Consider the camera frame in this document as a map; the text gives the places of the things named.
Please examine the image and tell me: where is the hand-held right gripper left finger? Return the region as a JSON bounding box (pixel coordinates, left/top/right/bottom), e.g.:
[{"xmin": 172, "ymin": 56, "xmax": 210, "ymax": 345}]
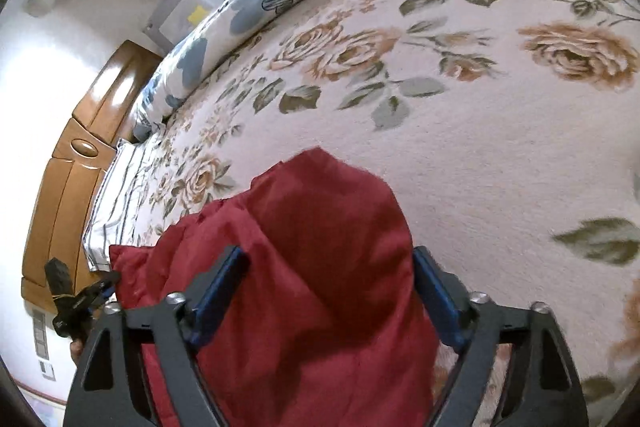
[{"xmin": 62, "ymin": 245, "xmax": 251, "ymax": 427}]

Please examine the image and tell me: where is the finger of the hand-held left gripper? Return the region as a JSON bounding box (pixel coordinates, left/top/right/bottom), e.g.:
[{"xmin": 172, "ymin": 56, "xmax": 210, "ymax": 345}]
[{"xmin": 87, "ymin": 271, "xmax": 122, "ymax": 310}]

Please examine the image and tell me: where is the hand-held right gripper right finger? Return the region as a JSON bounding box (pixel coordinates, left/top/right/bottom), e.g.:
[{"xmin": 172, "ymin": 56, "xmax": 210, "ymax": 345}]
[{"xmin": 412, "ymin": 246, "xmax": 583, "ymax": 427}]

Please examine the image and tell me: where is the red quilted coat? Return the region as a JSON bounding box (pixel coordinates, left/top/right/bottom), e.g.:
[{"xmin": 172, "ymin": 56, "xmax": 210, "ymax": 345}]
[{"xmin": 109, "ymin": 147, "xmax": 441, "ymax": 427}]

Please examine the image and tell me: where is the striped pillow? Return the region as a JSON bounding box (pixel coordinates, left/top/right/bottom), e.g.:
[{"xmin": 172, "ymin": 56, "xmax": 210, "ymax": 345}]
[{"xmin": 82, "ymin": 139, "xmax": 166, "ymax": 273}]

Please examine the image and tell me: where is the wooden headboard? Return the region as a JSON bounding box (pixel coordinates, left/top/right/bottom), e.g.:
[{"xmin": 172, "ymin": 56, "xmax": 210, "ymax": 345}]
[{"xmin": 21, "ymin": 39, "xmax": 166, "ymax": 308}]

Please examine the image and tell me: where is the floral bed blanket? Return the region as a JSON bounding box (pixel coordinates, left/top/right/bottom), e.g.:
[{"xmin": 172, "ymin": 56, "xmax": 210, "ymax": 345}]
[{"xmin": 120, "ymin": 0, "xmax": 640, "ymax": 427}]

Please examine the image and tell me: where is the wall socket panel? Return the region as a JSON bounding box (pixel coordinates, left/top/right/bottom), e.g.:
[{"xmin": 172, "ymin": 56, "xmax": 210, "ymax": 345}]
[{"xmin": 32, "ymin": 311, "xmax": 49, "ymax": 356}]

